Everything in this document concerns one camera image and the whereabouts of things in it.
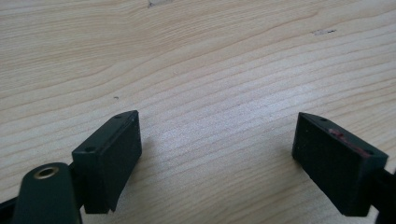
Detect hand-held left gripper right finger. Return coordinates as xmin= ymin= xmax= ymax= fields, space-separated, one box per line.
xmin=291 ymin=111 xmax=389 ymax=217

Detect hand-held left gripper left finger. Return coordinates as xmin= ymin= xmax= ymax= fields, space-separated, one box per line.
xmin=71 ymin=109 xmax=143 ymax=215

